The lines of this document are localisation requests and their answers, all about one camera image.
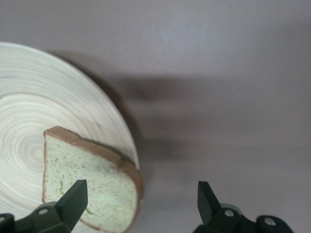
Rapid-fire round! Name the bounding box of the bread slice with brown crust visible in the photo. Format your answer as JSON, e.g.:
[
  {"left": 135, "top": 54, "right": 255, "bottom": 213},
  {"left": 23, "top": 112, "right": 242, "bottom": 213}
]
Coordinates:
[{"left": 41, "top": 125, "right": 144, "bottom": 233}]

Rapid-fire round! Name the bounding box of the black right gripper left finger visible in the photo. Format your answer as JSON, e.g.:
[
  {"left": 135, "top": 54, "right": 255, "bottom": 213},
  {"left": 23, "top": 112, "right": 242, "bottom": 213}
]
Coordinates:
[{"left": 0, "top": 179, "right": 88, "bottom": 233}]

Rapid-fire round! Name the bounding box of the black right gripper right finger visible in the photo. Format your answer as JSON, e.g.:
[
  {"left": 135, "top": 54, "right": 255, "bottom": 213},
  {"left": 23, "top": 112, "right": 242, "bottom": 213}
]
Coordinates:
[{"left": 193, "top": 181, "right": 294, "bottom": 233}]

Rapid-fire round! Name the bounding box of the round light wooden plate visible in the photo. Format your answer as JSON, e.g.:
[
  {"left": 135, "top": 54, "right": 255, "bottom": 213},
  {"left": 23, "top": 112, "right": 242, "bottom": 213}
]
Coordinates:
[{"left": 0, "top": 41, "right": 139, "bottom": 220}]

